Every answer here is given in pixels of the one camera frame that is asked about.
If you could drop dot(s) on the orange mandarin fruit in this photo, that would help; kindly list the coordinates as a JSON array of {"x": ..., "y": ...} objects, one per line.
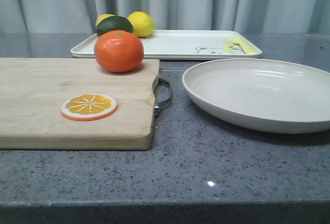
[{"x": 118, "y": 51}]

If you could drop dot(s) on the beige round plate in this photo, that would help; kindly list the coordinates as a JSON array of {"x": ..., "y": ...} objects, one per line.
[{"x": 261, "y": 94}]

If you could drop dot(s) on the white rectangular bear tray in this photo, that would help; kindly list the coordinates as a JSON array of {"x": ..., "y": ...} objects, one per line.
[{"x": 182, "y": 45}]

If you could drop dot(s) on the fake orange slice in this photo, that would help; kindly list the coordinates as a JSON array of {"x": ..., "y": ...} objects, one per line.
[{"x": 89, "y": 107}]

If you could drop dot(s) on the yellow lemon on right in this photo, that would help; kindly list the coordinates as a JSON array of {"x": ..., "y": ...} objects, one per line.
[{"x": 143, "y": 24}]

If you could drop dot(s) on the yellow lemon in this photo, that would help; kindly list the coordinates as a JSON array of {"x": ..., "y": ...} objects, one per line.
[
  {"x": 102, "y": 17},
  {"x": 143, "y": 24}
]

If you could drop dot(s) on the dark green lime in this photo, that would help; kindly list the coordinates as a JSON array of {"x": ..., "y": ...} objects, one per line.
[{"x": 114, "y": 22}]

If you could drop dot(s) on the pale yellow plastic fork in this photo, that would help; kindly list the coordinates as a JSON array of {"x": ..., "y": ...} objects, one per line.
[{"x": 245, "y": 47}]

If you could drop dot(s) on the yellow lemon on left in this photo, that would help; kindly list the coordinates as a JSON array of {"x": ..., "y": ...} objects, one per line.
[{"x": 102, "y": 17}]

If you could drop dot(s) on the wooden cutting board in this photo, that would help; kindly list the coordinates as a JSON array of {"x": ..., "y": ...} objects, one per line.
[{"x": 33, "y": 90}]

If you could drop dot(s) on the grey curtain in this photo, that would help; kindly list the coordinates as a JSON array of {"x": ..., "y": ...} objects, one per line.
[{"x": 245, "y": 16}]

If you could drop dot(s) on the metal cutting board handle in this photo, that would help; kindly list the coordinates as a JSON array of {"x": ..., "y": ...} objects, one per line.
[{"x": 163, "y": 95}]

